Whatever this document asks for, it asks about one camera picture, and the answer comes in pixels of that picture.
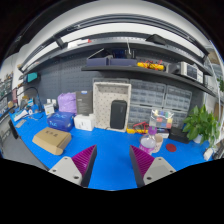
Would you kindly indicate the black gooseneck desk lamp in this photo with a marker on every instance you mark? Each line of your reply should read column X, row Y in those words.
column 32, row 92

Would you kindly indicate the blue product box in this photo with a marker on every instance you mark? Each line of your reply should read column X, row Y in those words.
column 63, row 121

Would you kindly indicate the black wall shelf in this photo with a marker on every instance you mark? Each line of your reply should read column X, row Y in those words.
column 149, row 72

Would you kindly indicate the white electronic instrument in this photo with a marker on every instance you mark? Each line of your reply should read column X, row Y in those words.
column 191, row 72

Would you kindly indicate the beige paper cup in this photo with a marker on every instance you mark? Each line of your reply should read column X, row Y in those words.
column 159, row 141

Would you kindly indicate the grey drawer organizer cabinet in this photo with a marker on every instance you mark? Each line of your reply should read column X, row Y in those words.
column 147, row 96

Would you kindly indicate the black rectangular speaker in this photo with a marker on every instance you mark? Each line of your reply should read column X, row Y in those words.
column 118, row 114

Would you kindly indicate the yellow red tool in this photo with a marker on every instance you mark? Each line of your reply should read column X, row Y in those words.
column 140, row 128

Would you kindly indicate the clear plastic water bottle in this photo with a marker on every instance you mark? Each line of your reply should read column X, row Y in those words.
column 148, row 141

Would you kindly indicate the white pegboard tray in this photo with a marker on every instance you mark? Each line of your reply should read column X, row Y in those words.
column 104, row 93

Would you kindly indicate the black flat box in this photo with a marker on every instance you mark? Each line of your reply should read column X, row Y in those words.
column 178, row 135

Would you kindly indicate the dark blue shelf box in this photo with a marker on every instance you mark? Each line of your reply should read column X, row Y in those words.
column 114, row 57

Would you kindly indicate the small white card box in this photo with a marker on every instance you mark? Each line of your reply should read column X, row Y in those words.
column 49, row 108

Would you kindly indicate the teal box on wall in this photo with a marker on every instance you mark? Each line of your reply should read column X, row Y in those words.
column 31, row 77

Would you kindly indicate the dark grey upright box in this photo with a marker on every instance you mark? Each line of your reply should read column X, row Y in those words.
column 84, row 102

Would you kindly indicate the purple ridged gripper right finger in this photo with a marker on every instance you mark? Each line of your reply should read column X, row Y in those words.
column 148, row 169

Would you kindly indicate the purple plastic bag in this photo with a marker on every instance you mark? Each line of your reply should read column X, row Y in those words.
column 67, row 102

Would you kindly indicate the clear box with colourful parts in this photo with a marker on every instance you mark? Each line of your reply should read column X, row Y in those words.
column 161, row 119

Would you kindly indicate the red round coaster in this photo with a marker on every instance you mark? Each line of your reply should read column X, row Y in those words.
column 171, row 147

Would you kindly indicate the yellow items on shelf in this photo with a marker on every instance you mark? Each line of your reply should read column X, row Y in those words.
column 151, row 65

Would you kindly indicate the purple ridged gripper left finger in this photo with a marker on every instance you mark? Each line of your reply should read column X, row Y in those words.
column 76, row 169

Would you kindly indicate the green potted plant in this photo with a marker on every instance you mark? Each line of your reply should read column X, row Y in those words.
column 202, row 123

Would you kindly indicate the brown cardboard box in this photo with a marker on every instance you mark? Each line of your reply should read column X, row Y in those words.
column 52, row 140

